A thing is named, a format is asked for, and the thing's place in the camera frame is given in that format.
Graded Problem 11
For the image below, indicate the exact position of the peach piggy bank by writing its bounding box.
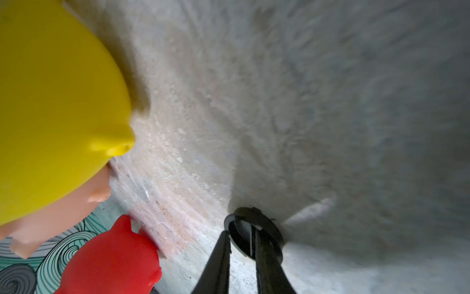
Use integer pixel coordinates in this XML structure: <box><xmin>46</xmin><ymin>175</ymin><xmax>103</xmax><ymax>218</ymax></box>
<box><xmin>1</xmin><ymin>165</ymin><xmax>111</xmax><ymax>259</ymax></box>

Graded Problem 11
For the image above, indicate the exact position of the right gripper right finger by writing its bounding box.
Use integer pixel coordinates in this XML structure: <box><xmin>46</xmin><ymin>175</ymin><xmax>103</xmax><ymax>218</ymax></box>
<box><xmin>255</xmin><ymin>230</ymin><xmax>296</xmax><ymax>294</ymax></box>

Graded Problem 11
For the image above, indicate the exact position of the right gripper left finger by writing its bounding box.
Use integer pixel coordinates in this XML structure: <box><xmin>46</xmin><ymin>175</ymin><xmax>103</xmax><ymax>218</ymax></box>
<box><xmin>192</xmin><ymin>230</ymin><xmax>231</xmax><ymax>294</ymax></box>

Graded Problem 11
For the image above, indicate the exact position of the yellow piggy bank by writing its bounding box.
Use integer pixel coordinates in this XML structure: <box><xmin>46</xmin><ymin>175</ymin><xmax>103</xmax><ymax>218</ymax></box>
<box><xmin>1</xmin><ymin>1</ymin><xmax>135</xmax><ymax>224</ymax></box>

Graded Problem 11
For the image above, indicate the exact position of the red piggy bank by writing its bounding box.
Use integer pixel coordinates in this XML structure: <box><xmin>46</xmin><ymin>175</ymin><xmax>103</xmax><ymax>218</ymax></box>
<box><xmin>56</xmin><ymin>215</ymin><xmax>162</xmax><ymax>294</ymax></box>

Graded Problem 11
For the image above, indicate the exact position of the black plug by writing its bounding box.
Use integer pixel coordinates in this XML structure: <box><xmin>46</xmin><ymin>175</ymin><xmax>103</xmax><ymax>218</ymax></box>
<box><xmin>224</xmin><ymin>207</ymin><xmax>285</xmax><ymax>263</ymax></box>

